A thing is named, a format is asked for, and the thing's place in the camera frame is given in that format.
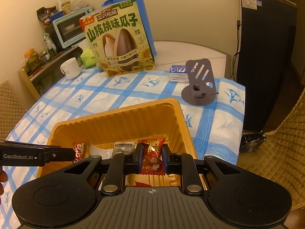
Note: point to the white mug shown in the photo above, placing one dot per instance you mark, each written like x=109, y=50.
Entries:
x=70, y=68

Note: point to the red patterned candy packet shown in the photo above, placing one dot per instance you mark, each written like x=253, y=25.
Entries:
x=79, y=149

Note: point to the black floor fan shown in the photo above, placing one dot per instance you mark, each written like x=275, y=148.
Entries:
x=251, y=141

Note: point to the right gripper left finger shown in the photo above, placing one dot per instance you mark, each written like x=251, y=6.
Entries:
x=118, y=167

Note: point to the black cabinet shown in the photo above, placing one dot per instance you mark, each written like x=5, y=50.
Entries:
x=268, y=29

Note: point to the quilted brown chair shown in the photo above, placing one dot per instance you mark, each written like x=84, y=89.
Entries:
x=11, y=109
x=280, y=158

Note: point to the person's left hand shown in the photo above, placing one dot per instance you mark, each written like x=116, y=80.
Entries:
x=3, y=179

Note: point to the light blue toaster oven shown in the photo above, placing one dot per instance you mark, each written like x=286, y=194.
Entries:
x=66, y=30

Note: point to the clear brown candy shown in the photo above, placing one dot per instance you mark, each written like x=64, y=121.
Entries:
x=104, y=153

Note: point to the quilted brown chair right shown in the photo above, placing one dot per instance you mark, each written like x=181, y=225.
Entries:
x=280, y=158

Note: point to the quilted brown chair left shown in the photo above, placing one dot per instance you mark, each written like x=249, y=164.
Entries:
x=11, y=109

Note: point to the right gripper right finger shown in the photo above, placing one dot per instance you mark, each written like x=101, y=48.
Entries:
x=182, y=164

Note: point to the sunflower seed snack box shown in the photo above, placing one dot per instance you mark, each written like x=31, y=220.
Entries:
x=117, y=37

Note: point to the blue checked tablecloth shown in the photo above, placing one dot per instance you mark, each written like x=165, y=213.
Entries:
x=100, y=111

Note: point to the grey phone stand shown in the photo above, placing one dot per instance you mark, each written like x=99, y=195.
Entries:
x=201, y=90

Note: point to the green tissue pack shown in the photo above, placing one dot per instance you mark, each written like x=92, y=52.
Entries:
x=87, y=56

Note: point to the red cartoon candy packet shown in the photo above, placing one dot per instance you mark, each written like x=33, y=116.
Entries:
x=152, y=161

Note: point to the blue white tissue packet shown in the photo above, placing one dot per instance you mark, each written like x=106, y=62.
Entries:
x=178, y=73

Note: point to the orange plastic tray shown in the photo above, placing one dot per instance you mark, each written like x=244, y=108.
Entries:
x=156, y=119

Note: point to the large red candy packet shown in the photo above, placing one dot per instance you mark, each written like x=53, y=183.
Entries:
x=141, y=184

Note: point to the pickle jar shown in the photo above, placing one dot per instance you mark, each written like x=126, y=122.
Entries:
x=32, y=61

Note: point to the clear seaweed snack packet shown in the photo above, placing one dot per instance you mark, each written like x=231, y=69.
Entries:
x=123, y=147

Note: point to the wooden shelf unit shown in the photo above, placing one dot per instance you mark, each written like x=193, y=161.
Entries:
x=48, y=75

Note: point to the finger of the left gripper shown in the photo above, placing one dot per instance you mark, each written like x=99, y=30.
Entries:
x=58, y=154

